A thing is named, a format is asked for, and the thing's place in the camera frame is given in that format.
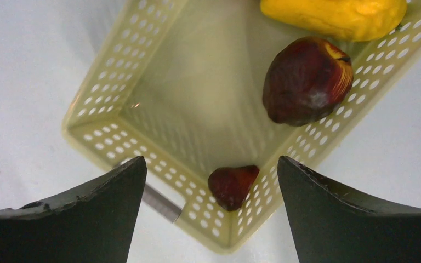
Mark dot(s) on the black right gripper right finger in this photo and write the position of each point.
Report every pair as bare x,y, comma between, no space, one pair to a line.
333,222

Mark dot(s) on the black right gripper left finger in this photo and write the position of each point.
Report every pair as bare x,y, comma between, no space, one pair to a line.
92,222

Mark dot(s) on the small dark toy fruit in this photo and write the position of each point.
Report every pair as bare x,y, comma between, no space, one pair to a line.
230,186

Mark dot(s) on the dark purple toy fruit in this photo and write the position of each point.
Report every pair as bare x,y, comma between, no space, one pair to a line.
306,81

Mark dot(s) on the yellow toy banana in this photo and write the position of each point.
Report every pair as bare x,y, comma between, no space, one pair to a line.
356,21

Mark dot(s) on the cream perforated plastic basket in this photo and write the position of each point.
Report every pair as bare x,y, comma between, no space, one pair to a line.
180,83

